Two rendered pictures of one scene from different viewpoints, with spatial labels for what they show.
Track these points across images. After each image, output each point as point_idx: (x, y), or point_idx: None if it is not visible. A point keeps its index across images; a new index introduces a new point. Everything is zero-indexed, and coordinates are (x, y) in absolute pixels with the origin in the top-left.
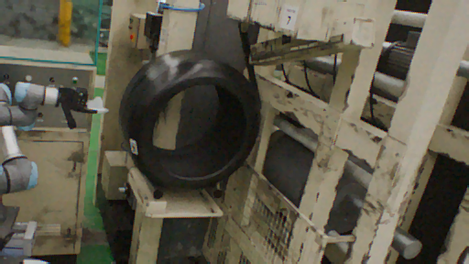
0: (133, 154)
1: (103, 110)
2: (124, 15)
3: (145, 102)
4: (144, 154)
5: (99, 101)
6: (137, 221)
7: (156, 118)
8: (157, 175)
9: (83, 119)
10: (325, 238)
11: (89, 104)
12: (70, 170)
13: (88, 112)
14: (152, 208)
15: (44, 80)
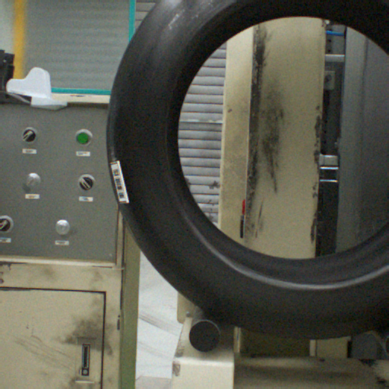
0: (124, 211)
1: (51, 99)
2: (251, 34)
3: (140, 51)
4: (147, 202)
5: (36, 73)
6: None
7: (169, 91)
8: (192, 270)
9: (109, 237)
10: None
11: (11, 83)
12: (74, 370)
13: (4, 98)
14: (190, 382)
15: (12, 137)
